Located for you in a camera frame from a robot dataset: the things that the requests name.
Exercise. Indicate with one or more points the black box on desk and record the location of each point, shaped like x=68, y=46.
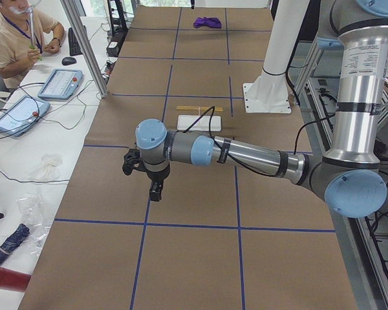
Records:
x=115, y=44

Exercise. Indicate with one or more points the white rack base tray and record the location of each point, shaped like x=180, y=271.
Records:
x=196, y=123

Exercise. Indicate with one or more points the purple towel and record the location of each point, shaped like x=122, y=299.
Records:
x=211, y=22

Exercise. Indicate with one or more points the black keyboard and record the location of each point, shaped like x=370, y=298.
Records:
x=74, y=46

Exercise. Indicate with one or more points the white crumpled cloth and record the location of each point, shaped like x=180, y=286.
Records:
x=47, y=168

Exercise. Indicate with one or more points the clear plastic bag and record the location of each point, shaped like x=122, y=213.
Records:
x=34, y=218

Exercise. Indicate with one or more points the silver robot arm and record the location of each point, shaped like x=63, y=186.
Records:
x=346, y=177

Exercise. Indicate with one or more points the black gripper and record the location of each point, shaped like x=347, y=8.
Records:
x=157, y=175

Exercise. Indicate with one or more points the seated person in beige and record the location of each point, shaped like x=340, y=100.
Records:
x=22, y=43

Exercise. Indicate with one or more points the blue teach pendant tablet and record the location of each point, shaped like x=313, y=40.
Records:
x=61, y=84

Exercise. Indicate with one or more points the aluminium frame post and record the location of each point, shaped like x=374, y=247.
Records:
x=74, y=19

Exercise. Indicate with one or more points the red cylinder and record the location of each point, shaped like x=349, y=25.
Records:
x=13, y=280

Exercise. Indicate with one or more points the black computer mouse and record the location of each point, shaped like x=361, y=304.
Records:
x=69, y=60

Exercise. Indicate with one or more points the white camera stand column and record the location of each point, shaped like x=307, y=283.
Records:
x=269, y=93

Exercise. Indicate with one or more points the wooden rack rod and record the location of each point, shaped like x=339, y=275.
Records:
x=198, y=108

